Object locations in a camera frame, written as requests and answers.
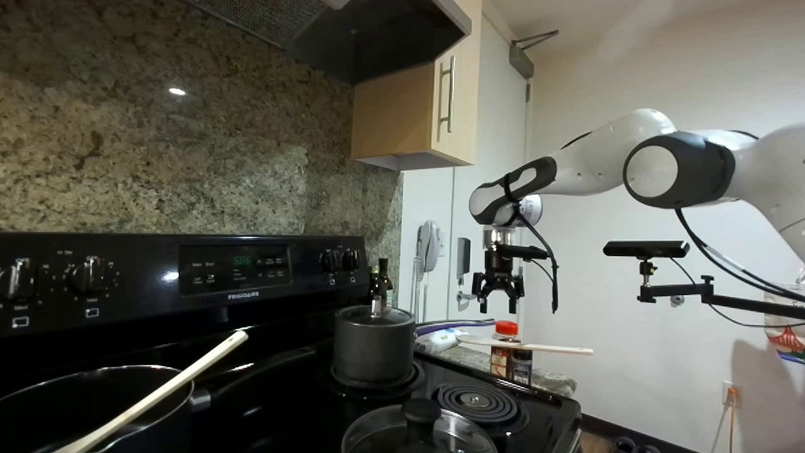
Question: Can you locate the steel pot with glass lid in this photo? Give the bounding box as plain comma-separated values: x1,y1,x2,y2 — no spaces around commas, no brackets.
339,396,497,453

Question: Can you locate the range hood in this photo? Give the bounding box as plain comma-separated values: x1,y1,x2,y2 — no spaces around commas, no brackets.
188,0,469,83

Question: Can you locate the black electric stove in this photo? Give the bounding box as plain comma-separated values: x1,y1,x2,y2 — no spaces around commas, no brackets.
0,234,580,453

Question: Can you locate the white door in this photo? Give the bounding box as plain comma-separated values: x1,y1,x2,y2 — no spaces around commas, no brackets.
398,20,527,321

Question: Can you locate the black pot with lid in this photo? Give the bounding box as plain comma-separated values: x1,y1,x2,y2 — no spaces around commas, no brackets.
331,258,415,388

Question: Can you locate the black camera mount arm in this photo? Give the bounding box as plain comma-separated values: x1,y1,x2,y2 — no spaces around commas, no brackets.
637,258,805,321

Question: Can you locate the spice jar with orange lid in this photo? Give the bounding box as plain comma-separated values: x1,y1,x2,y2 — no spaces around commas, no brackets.
490,320,534,384

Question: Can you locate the black camera on stand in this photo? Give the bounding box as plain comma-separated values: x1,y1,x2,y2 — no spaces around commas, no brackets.
603,240,688,258

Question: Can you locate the beige upper cabinet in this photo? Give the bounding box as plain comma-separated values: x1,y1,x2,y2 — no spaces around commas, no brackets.
351,0,482,170

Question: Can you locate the wooden spoon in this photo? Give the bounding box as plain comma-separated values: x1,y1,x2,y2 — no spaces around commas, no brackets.
54,330,248,453

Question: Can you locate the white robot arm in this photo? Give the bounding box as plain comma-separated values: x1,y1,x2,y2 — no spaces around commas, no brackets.
468,108,805,320

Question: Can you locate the white blue packet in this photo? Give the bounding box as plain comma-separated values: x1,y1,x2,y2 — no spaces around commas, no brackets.
415,330,457,352

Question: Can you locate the wall phone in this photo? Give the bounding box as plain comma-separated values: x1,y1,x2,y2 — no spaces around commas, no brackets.
415,220,439,274

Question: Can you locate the large black pot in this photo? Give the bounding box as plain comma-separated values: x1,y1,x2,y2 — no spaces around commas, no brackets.
0,361,251,453

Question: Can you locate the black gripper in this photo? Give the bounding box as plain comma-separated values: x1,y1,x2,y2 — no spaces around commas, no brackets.
469,225,527,313

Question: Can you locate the wooden spatula on counter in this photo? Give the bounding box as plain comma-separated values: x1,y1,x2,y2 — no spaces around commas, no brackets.
457,337,595,354

